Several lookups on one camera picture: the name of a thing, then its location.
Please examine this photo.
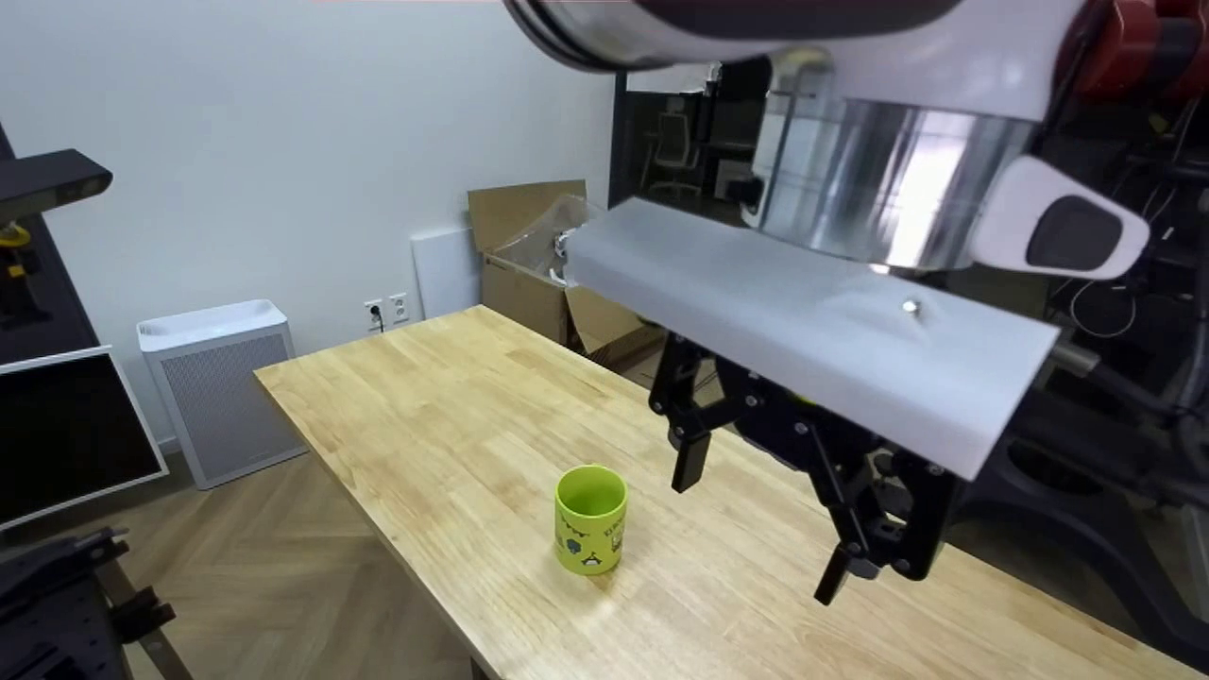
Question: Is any white air purifier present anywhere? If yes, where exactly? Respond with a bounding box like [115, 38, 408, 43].
[132, 294, 307, 493]

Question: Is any white looped cable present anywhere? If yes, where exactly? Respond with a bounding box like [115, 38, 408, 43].
[1064, 267, 1144, 349]

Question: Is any red machine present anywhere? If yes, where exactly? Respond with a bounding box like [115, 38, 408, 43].
[1052, 0, 1209, 109]

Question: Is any white wall outlet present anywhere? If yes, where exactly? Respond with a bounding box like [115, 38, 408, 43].
[361, 290, 415, 332]

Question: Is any black metal cart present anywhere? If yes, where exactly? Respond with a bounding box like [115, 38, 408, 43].
[0, 526, 192, 680]

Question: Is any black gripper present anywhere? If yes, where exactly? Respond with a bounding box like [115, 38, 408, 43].
[646, 361, 963, 607]

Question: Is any black wheeled pedestal stand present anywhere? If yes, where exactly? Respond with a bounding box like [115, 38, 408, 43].
[957, 376, 1209, 673]

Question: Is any green printed mug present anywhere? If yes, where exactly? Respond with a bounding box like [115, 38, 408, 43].
[550, 464, 632, 583]

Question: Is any short white glass sticker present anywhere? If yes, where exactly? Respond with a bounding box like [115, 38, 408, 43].
[622, 61, 726, 99]

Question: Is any open brown cardboard box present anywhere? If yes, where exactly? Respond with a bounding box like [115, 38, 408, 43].
[466, 179, 673, 376]

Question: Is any black glass partition frame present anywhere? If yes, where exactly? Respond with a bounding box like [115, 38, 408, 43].
[608, 55, 773, 236]

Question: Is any white wrist camera mount plate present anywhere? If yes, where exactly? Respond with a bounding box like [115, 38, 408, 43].
[558, 197, 1064, 483]

